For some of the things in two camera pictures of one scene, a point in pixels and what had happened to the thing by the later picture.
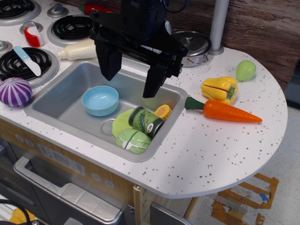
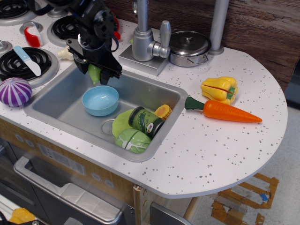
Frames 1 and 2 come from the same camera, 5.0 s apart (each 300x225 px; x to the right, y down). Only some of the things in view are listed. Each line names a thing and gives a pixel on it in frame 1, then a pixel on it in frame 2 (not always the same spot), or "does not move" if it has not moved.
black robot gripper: x=140 y=31 → x=94 y=45
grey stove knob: x=57 y=11 does not move
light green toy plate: x=121 y=122 does not move
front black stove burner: x=11 y=65 does not move
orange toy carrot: x=217 y=109 does not move
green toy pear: x=244 y=70 → x=94 y=72
